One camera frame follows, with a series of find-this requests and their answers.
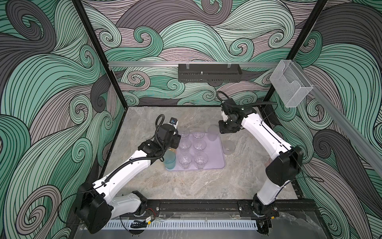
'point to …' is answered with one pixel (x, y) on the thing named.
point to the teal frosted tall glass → (169, 158)
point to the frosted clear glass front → (200, 159)
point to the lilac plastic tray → (214, 150)
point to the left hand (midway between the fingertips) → (175, 133)
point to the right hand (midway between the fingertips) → (223, 130)
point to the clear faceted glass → (184, 144)
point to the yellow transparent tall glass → (173, 149)
